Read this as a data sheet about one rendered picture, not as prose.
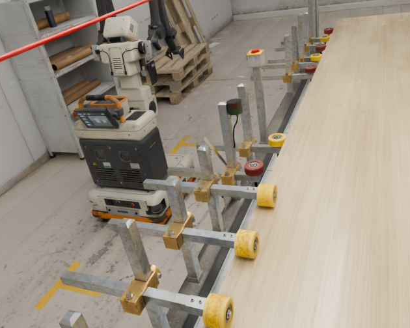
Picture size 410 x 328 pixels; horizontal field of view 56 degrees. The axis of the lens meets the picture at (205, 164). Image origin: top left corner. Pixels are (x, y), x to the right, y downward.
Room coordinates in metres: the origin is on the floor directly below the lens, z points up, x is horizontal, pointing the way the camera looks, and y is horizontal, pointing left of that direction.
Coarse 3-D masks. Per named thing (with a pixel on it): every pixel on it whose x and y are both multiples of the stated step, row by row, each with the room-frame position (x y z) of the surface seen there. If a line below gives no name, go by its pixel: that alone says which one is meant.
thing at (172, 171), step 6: (174, 168) 1.56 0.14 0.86; (180, 168) 1.55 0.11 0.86; (186, 168) 1.54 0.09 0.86; (168, 174) 1.56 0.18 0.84; (174, 174) 1.54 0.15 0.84; (180, 174) 1.53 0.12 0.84; (186, 174) 1.52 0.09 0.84; (192, 174) 1.50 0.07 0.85; (198, 174) 1.49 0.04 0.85; (234, 174) 1.41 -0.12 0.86; (240, 174) 1.40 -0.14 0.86; (246, 174) 1.39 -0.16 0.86; (240, 180) 1.40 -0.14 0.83; (246, 180) 1.39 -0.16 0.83; (252, 180) 1.37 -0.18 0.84; (258, 180) 1.36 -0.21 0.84
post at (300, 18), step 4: (300, 16) 3.01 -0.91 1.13; (300, 20) 3.01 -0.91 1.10; (300, 24) 3.01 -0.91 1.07; (300, 28) 3.01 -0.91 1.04; (300, 32) 3.01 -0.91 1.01; (300, 36) 3.01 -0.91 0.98; (300, 40) 3.01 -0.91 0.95; (300, 44) 3.01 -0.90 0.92; (300, 48) 3.02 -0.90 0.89; (300, 52) 3.02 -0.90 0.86; (304, 52) 3.03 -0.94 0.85; (300, 68) 3.02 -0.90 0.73; (304, 68) 3.00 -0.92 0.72
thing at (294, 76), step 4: (252, 76) 2.66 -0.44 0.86; (264, 76) 2.61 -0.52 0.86; (268, 76) 2.59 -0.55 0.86; (272, 76) 2.58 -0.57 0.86; (276, 76) 2.57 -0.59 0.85; (280, 76) 2.56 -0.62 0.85; (292, 76) 2.52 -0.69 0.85; (296, 76) 2.51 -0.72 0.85; (300, 76) 2.50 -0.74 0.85; (304, 76) 2.48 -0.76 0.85; (308, 76) 2.47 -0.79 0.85; (312, 76) 2.46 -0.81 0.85; (252, 80) 2.65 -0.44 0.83; (264, 80) 2.61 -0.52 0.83
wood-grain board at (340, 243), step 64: (320, 64) 2.50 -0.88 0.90; (384, 64) 2.27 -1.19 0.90; (320, 128) 1.60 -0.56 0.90; (384, 128) 1.48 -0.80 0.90; (320, 192) 1.12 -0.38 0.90; (384, 192) 1.05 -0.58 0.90; (256, 256) 0.87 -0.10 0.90; (320, 256) 0.82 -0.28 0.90; (384, 256) 0.77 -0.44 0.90; (256, 320) 0.65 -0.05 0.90; (320, 320) 0.61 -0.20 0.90; (384, 320) 0.58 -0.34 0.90
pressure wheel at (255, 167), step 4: (252, 160) 1.42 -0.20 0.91; (256, 160) 1.41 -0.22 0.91; (248, 164) 1.40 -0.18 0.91; (252, 164) 1.38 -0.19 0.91; (256, 164) 1.39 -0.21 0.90; (260, 164) 1.38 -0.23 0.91; (248, 168) 1.36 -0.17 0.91; (252, 168) 1.36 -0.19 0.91; (256, 168) 1.35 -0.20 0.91; (260, 168) 1.35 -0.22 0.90; (248, 172) 1.36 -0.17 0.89; (252, 172) 1.35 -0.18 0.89; (256, 172) 1.35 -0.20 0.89; (260, 172) 1.35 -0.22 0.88; (256, 184) 1.38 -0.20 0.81
